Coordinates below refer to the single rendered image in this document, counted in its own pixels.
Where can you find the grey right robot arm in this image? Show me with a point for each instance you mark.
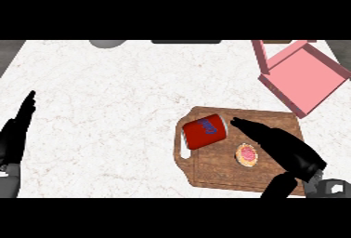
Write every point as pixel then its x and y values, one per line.
pixel 326 187

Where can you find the dark grey flat object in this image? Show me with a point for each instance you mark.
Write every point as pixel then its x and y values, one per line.
pixel 186 41

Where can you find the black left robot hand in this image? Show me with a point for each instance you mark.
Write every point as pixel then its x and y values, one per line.
pixel 13 136

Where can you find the red can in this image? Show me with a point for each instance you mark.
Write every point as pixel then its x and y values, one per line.
pixel 205 131

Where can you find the brown object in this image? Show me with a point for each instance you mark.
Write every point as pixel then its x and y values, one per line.
pixel 276 41

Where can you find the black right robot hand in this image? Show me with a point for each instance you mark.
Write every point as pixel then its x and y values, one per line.
pixel 283 145

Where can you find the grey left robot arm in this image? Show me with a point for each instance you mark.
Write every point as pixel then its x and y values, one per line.
pixel 9 181

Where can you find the brown wooden cutting board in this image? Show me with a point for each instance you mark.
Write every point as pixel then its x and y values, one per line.
pixel 242 152

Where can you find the grey round object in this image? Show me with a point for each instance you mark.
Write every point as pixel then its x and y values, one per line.
pixel 106 43

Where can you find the pink frosted cupcake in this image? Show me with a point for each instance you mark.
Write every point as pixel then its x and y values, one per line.
pixel 246 155

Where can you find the pink cardboard box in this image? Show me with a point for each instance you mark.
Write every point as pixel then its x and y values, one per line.
pixel 304 74

